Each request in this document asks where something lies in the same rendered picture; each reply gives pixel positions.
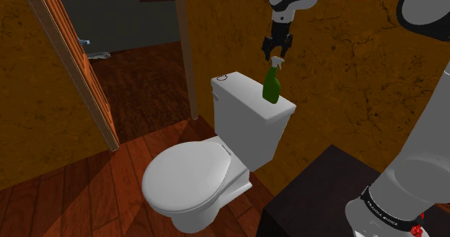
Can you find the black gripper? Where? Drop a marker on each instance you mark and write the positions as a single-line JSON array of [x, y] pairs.
[[281, 31]]

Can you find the orange wooden door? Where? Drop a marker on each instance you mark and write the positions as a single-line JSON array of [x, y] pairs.
[[75, 67]]

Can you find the green spray bottle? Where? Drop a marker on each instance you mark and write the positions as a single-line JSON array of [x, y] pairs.
[[271, 87]]

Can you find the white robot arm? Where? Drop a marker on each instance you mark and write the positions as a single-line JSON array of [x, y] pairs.
[[415, 166]]

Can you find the white toilet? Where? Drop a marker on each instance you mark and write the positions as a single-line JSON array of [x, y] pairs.
[[197, 166]]

